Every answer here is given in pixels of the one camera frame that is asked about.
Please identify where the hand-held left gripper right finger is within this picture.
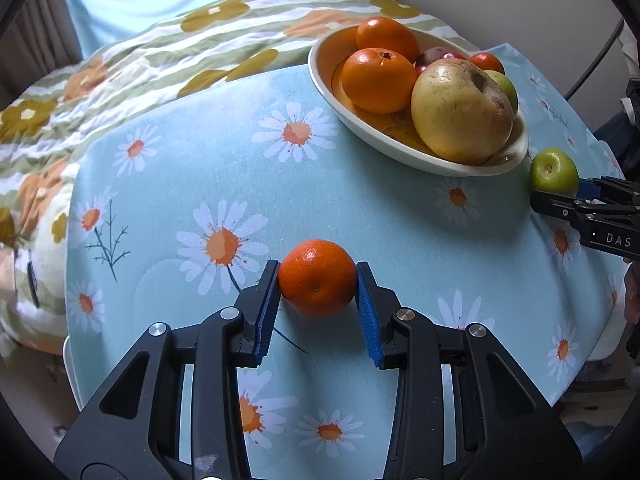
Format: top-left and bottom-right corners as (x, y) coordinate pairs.
(356, 261), (584, 480)

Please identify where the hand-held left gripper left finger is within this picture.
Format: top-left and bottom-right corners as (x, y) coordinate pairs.
(52, 259), (281, 480)

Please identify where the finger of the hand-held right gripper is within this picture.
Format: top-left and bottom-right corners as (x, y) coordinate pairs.
(577, 176), (640, 206)
(530, 191), (597, 222)

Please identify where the green apple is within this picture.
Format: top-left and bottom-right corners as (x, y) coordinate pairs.
(484, 70), (519, 117)
(529, 147), (580, 198)

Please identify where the tangerine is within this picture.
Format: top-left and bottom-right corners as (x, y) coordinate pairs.
(277, 239), (359, 318)

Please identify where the yellow red apple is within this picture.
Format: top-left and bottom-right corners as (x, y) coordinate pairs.
(410, 58), (516, 166)

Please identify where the small red fruit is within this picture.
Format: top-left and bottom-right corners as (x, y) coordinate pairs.
(467, 51), (506, 76)

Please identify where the dark red fruit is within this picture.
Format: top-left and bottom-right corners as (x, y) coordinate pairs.
(415, 46), (453, 76)

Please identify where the cream bowl with bear print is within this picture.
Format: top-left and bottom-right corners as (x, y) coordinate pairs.
(307, 24), (530, 177)

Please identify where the large orange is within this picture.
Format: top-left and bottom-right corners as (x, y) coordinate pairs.
(340, 47), (419, 115)

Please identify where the person's right hand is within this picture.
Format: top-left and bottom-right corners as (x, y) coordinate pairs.
(622, 262), (640, 321)

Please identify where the person's leg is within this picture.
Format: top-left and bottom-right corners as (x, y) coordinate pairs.
(592, 80), (640, 181)

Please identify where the light blue daisy tablecloth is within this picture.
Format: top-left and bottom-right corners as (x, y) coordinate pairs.
(64, 42), (631, 480)

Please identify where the striped floral blanket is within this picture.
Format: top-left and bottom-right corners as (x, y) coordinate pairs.
(0, 0), (481, 356)

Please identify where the brown curtain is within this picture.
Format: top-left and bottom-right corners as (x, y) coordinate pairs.
(0, 0), (83, 96)

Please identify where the black curved cable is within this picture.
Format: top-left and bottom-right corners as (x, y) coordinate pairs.
(564, 17), (626, 101)

